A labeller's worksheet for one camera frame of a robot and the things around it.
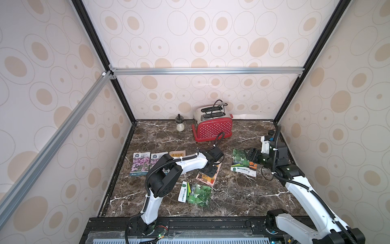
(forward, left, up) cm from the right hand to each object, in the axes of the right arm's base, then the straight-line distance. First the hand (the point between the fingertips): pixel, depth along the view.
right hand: (255, 151), depth 80 cm
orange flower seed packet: (+1, -3, -18) cm, 19 cm away
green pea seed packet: (-18, +32, -17) cm, 40 cm away
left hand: (-5, +21, -17) cm, 28 cm away
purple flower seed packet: (-1, +67, -16) cm, 69 cm away
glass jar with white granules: (+29, +46, -9) cm, 55 cm away
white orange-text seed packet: (-9, +25, -18) cm, 32 cm away
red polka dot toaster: (+21, +23, 0) cm, 31 cm away
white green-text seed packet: (+2, +4, -17) cm, 17 cm away
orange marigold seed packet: (+7, +45, -16) cm, 48 cm away
